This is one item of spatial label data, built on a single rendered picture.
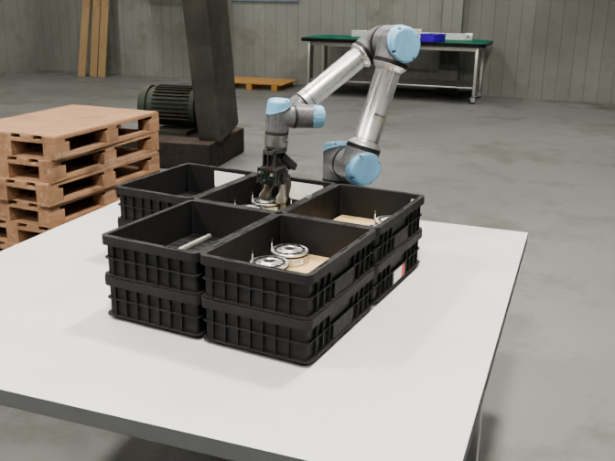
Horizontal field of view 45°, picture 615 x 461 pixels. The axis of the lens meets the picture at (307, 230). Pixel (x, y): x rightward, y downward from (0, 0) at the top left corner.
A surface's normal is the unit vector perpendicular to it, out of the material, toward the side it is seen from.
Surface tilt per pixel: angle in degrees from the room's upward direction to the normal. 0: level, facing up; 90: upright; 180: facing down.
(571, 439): 0
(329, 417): 0
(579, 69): 90
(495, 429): 0
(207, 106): 103
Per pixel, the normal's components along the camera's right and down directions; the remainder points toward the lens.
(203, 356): 0.01, -0.95
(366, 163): 0.36, 0.38
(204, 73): -0.24, 0.49
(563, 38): -0.34, 0.28
